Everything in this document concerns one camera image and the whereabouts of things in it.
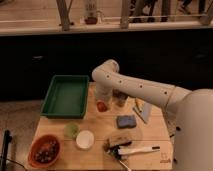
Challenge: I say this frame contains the blue sponge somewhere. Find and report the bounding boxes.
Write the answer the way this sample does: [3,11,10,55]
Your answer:
[116,115,136,129]

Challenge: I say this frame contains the small green cup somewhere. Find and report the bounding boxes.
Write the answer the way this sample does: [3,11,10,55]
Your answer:
[64,123,79,139]

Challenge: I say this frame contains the orange bowl with food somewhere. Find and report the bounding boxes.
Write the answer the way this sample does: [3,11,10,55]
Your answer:
[28,134,61,169]

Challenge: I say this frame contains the green plastic tray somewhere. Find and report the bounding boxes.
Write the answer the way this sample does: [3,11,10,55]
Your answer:
[41,75,89,119]

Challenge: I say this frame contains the red apple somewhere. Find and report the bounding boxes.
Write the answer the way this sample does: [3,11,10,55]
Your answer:
[97,102,108,112]

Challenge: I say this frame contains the white handled brush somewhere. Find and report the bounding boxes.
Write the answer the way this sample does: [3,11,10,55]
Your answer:
[109,146,160,159]

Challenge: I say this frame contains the black stand post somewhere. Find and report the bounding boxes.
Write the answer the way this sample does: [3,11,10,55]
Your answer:
[0,130,12,171]

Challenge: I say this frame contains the yellow corn cob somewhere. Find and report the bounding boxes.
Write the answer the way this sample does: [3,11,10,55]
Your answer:
[135,98,142,112]

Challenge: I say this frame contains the grey blue cloth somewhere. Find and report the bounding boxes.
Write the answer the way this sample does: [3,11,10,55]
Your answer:
[133,103,152,124]

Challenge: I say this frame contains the small dark glass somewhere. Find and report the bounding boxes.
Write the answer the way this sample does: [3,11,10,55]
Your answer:
[113,90,128,107]

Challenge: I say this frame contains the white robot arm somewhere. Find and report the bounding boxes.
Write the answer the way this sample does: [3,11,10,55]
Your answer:
[92,59,213,171]

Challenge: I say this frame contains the brown scrub block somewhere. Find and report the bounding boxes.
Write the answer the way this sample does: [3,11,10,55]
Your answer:
[103,135,132,151]

